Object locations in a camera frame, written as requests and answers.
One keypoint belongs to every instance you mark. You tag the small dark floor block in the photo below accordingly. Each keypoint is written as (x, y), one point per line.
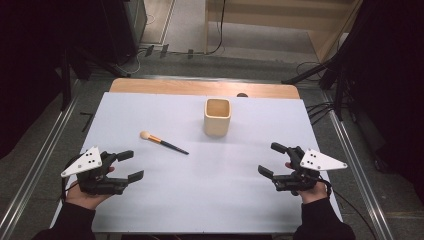
(149, 50)
(164, 50)
(190, 53)

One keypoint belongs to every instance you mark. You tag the wooden table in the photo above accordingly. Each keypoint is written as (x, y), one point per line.
(186, 87)

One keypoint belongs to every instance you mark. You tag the black metal stand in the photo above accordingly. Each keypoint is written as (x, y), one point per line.
(339, 90)
(66, 83)

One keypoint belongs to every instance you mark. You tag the beige square cup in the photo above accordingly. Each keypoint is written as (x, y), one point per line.
(217, 125)

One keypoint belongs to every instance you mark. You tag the black curtain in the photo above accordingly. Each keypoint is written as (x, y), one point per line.
(26, 66)
(393, 83)

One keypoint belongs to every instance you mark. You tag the metal floor rail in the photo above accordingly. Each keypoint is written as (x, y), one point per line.
(36, 166)
(358, 166)

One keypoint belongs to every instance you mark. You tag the white table mat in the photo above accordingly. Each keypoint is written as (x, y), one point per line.
(206, 186)

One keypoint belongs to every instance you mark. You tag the person's left hand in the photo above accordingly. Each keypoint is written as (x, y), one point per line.
(85, 199)

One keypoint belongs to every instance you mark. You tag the light wooden furniture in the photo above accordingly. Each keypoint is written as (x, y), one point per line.
(283, 16)

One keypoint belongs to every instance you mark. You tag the dark round table grommet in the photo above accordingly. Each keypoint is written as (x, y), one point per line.
(242, 95)

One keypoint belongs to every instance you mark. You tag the dark cabinet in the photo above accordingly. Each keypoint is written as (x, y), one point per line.
(121, 30)

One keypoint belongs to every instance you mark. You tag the person's right hand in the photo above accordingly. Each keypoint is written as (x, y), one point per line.
(313, 195)

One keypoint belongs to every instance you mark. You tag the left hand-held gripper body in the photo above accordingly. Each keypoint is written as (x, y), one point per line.
(87, 163)

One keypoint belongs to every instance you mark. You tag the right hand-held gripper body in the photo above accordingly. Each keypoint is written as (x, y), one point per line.
(320, 161)

